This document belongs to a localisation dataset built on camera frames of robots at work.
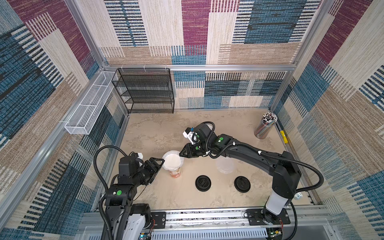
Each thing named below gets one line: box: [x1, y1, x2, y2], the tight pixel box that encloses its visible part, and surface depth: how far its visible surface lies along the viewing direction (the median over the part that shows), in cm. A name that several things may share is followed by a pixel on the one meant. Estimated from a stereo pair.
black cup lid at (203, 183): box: [195, 175, 212, 192], surface depth 85 cm
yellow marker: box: [280, 130, 289, 144], surface depth 109 cm
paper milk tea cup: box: [162, 150, 184, 178], surface depth 77 cm
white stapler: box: [293, 192, 303, 200], surface depth 79 cm
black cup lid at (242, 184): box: [234, 176, 251, 193], surface depth 85 cm
